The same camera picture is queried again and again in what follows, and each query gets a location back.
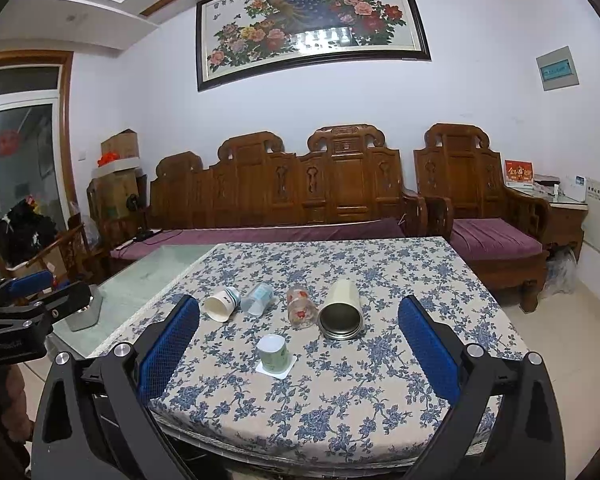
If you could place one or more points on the green white yogurt cup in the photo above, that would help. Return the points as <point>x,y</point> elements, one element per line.
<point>272,352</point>

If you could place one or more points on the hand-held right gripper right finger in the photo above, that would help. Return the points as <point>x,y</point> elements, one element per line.
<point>427,350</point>

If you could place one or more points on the brown cardboard box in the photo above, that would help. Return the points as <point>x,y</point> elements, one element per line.
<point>121,144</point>

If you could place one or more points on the carved wooden armchair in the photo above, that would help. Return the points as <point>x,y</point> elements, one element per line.
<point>455,175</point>

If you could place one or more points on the orange cloth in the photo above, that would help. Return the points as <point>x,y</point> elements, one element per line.
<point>106,159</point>

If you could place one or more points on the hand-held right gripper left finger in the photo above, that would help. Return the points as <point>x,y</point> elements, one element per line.
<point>170,350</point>

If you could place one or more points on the purple armchair cushion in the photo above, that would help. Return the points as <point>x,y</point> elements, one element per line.
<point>495,240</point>

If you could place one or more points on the large cardboard box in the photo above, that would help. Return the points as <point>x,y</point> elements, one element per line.
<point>117,195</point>

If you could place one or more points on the red desk calendar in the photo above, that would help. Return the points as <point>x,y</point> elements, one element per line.
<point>519,174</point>

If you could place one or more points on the grey tabletop device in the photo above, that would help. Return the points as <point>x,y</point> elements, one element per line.
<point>546,184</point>

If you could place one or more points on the small wall electrical panel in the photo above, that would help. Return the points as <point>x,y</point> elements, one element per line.
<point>557,68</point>

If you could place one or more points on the wooden chair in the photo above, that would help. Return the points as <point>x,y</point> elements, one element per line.
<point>70,250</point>

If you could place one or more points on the person's left forearm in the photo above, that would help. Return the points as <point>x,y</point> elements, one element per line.
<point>7,410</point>

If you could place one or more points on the framed peacock flower painting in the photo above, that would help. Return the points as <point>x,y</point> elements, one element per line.
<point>305,25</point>

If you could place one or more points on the red hanging decoration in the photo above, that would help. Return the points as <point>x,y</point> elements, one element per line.
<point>8,143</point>

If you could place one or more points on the glass door wooden frame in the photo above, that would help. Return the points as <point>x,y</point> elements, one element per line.
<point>65,110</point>

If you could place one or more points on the small black fan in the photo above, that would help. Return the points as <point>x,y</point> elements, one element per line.
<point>131,201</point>

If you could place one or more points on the cream metal tumbler cup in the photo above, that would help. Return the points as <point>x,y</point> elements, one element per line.
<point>342,295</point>

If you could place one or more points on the clear plastic bag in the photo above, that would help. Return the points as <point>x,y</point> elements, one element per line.
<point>561,272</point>

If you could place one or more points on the red printed glass cup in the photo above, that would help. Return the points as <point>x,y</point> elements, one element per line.
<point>300,310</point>

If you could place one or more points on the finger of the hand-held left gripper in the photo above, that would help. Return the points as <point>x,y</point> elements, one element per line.
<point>27,283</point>
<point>62,302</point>

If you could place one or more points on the dark clothes pile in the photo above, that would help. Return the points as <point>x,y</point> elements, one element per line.
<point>22,232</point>

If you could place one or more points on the purple sofa cushion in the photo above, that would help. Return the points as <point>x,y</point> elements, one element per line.
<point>280,235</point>

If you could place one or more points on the white router box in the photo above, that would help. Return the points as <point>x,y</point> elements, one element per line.
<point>578,185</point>

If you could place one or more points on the blue floral tablecloth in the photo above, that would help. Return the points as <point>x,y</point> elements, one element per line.
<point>360,400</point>

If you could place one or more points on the clear plastic cup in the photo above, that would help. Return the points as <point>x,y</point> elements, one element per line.
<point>256,301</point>

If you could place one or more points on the wooden side table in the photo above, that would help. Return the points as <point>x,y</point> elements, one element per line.
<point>565,220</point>

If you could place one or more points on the carved wooden sofa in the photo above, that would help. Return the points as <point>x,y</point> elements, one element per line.
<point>340,180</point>

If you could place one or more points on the white paper cup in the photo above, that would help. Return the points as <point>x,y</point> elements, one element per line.
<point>220,306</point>

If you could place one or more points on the large white wall cabinet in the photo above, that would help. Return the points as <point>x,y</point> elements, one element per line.
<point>599,215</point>

